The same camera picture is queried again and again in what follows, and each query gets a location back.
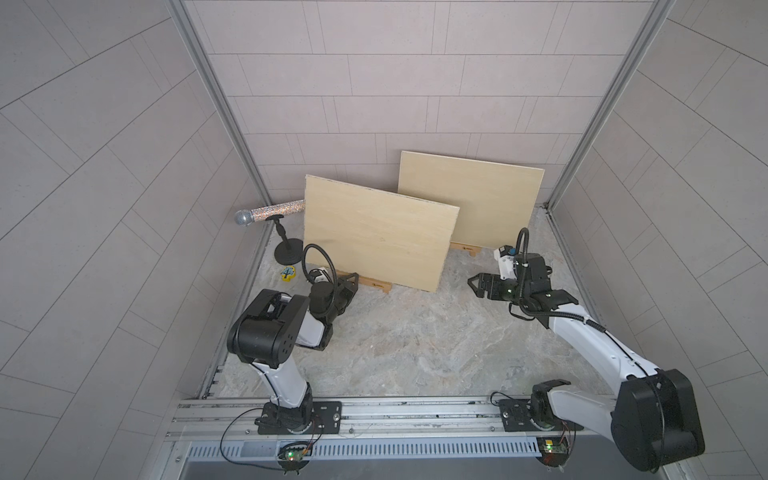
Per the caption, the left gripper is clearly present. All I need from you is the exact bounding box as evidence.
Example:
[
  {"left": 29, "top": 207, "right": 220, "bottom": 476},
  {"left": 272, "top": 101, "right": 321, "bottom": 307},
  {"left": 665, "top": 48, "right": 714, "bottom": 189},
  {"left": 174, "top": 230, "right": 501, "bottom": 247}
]
[{"left": 322, "top": 273, "right": 358, "bottom": 327}]

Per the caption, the wooden easel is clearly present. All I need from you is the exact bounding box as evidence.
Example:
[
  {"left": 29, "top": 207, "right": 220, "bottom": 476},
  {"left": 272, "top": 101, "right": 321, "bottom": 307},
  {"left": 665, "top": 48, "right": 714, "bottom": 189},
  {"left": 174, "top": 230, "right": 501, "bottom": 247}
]
[
  {"left": 450, "top": 242, "right": 482, "bottom": 257},
  {"left": 339, "top": 272, "right": 392, "bottom": 294}
]

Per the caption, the plywood board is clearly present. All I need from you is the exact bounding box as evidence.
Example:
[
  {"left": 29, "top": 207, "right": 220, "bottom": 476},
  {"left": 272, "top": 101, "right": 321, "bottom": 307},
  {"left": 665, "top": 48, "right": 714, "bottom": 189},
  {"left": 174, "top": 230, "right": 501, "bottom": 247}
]
[
  {"left": 398, "top": 151, "right": 544, "bottom": 248},
  {"left": 304, "top": 175, "right": 460, "bottom": 292}
]

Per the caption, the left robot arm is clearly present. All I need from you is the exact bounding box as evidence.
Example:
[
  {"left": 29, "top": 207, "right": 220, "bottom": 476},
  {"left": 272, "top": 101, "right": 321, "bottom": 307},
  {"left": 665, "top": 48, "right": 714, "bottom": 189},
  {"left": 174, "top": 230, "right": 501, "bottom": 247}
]
[{"left": 226, "top": 243, "right": 360, "bottom": 433}]

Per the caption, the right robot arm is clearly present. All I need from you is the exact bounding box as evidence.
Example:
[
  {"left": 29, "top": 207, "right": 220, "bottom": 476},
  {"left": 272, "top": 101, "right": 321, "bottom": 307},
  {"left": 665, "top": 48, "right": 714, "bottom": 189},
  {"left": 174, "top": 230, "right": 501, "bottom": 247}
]
[{"left": 467, "top": 228, "right": 706, "bottom": 473}]

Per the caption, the small yellow toy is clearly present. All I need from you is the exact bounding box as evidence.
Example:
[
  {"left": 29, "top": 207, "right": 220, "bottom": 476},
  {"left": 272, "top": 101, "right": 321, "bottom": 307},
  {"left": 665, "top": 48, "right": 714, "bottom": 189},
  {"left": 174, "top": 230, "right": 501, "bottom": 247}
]
[{"left": 280, "top": 265, "right": 297, "bottom": 282}]

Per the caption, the black microphone stand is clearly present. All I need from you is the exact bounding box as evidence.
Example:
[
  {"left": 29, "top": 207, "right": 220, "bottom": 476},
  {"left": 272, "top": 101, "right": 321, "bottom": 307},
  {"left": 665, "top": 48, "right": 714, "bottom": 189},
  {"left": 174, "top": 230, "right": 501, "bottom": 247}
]
[{"left": 266, "top": 214, "right": 304, "bottom": 266}]

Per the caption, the glitter microphone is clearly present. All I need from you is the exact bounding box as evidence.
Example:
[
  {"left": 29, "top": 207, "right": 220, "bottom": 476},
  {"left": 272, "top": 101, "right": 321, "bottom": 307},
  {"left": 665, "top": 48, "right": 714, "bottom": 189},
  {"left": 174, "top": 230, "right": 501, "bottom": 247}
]
[{"left": 234, "top": 200, "right": 305, "bottom": 226}]

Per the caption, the left circuit board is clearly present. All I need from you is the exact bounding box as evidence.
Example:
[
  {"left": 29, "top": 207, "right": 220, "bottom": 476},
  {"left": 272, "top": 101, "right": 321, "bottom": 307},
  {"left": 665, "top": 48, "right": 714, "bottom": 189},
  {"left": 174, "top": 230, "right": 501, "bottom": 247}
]
[{"left": 277, "top": 442, "right": 312, "bottom": 474}]

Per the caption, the circuit board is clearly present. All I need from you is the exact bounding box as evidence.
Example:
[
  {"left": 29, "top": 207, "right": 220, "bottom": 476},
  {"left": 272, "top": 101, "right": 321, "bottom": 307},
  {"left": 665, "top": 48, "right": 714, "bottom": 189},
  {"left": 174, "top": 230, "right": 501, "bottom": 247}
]
[
  {"left": 277, "top": 442, "right": 312, "bottom": 474},
  {"left": 536, "top": 437, "right": 570, "bottom": 468}
]

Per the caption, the right circuit board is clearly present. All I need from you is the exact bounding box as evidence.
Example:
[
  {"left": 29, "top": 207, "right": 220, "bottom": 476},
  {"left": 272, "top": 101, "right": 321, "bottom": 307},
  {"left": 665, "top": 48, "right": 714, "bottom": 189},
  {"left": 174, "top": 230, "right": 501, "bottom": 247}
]
[{"left": 536, "top": 437, "right": 570, "bottom": 468}]

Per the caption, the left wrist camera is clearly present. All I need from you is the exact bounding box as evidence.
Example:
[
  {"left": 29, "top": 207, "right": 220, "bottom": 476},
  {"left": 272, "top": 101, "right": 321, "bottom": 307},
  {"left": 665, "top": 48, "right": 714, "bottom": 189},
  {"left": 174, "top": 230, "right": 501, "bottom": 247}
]
[{"left": 310, "top": 268, "right": 333, "bottom": 283}]

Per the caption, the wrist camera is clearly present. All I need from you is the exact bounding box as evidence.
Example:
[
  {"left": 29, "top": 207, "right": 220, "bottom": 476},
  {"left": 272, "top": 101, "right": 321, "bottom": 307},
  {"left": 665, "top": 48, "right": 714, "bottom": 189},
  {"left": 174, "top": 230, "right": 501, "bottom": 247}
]
[
  {"left": 310, "top": 268, "right": 333, "bottom": 283},
  {"left": 494, "top": 245, "right": 517, "bottom": 280}
]

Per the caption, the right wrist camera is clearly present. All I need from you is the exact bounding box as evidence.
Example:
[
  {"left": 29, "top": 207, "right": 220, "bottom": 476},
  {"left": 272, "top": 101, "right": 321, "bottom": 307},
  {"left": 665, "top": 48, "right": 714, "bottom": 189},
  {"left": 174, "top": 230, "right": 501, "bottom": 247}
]
[{"left": 494, "top": 245, "right": 517, "bottom": 280}]

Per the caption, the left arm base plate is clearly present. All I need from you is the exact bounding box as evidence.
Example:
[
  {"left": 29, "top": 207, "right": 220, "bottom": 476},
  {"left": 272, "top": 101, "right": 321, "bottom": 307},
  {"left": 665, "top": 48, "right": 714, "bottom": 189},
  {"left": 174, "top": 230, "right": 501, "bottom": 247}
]
[{"left": 254, "top": 401, "right": 343, "bottom": 435}]

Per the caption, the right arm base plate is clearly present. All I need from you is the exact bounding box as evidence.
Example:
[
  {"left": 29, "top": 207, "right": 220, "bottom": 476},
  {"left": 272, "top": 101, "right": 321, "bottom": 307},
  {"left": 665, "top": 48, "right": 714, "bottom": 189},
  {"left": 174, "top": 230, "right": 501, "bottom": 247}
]
[{"left": 492, "top": 397, "right": 584, "bottom": 433}]

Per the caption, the aluminium mounting rail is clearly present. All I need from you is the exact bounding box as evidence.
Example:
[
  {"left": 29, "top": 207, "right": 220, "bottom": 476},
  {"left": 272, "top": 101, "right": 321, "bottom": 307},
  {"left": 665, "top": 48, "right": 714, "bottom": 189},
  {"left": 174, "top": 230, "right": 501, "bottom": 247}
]
[{"left": 148, "top": 393, "right": 640, "bottom": 479}]

